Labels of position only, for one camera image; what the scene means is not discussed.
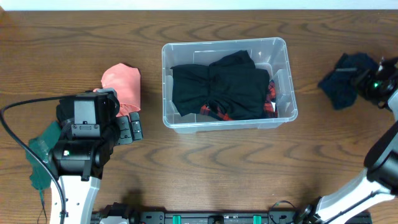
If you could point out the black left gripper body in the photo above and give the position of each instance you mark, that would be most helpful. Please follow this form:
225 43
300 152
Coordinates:
110 134

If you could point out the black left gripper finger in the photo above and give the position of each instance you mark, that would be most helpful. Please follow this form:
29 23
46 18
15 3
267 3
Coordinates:
125 130
136 127

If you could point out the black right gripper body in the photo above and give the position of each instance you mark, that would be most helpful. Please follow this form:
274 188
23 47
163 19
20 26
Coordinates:
369 86

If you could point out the dark navy garment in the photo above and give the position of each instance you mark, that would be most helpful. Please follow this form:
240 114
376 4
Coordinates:
338 84

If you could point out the black garment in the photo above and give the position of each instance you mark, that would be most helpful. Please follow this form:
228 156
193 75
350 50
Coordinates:
229 89

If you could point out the red black plaid shirt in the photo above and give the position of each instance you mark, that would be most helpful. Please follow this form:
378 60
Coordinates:
270 109

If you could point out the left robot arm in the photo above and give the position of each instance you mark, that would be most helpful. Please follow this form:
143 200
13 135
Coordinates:
78 167

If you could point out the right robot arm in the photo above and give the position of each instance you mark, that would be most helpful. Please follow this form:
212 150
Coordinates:
376 183

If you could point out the clear plastic storage container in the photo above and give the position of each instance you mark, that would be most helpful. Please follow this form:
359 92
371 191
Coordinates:
270 54

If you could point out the black folded cloth left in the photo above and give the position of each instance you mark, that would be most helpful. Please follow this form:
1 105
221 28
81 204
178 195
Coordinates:
65 114

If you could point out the salmon pink folded cloth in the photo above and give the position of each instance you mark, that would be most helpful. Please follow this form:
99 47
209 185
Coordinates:
126 81

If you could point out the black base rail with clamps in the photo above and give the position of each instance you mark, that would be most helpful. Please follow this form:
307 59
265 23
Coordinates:
121 213

